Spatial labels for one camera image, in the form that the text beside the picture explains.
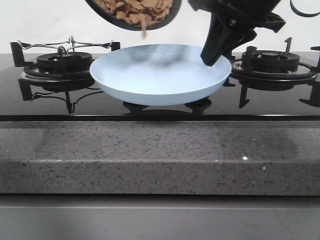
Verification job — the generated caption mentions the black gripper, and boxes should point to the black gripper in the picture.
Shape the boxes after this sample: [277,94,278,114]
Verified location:
[188,0,286,67]

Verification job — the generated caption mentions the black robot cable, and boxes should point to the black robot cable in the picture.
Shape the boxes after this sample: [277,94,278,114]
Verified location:
[289,0,320,18]

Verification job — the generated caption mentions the black pan support grate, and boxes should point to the black pan support grate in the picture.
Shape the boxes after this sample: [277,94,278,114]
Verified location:
[10,39,121,67]

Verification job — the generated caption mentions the black empty burner grate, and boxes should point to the black empty burner grate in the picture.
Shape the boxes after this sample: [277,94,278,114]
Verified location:
[227,37,320,108]

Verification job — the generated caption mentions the brown meat pieces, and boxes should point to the brown meat pieces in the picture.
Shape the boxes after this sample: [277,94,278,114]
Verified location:
[96,0,174,39]

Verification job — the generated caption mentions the black burner under pan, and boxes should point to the black burner under pan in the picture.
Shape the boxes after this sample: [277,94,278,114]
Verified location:
[21,52,93,86]

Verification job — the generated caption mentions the black frying pan mint handle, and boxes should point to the black frying pan mint handle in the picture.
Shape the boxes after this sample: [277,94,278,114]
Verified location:
[86,0,182,31]

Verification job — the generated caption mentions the black glass gas cooktop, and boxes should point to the black glass gas cooktop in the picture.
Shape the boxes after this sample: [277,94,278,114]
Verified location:
[0,54,320,121]

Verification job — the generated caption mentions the wire trivet ring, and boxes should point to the wire trivet ring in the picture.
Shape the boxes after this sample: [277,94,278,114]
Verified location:
[17,35,113,55]

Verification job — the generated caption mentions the light blue plate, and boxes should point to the light blue plate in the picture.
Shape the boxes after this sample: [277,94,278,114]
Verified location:
[89,44,232,106]

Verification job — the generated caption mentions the black burner without pan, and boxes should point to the black burner without pan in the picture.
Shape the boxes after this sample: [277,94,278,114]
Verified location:
[230,50,318,90]

